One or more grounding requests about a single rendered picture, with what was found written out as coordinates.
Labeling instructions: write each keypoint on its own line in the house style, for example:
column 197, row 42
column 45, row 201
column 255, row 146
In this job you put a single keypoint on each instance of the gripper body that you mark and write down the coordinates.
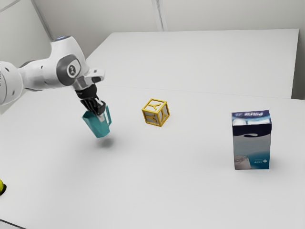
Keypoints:
column 87, row 95

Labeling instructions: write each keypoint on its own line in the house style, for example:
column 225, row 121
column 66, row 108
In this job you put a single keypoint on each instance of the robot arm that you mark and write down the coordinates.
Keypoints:
column 43, row 71

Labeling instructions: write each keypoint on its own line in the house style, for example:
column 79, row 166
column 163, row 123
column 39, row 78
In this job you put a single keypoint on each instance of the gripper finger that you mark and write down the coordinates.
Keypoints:
column 101, row 110

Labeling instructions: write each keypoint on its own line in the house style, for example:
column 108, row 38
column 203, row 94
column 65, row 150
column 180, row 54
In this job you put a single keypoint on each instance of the yellow round object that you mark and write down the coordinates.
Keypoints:
column 1, row 187

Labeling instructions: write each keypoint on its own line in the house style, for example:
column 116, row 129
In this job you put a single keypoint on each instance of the blue and grey carton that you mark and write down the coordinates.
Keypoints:
column 252, row 140

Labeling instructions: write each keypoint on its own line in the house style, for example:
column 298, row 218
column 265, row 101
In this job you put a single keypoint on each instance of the teal faceted mug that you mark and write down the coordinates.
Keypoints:
column 97, row 125

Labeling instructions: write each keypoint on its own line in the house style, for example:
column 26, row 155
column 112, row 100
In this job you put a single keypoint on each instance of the yellow letter block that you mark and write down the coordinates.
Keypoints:
column 156, row 112

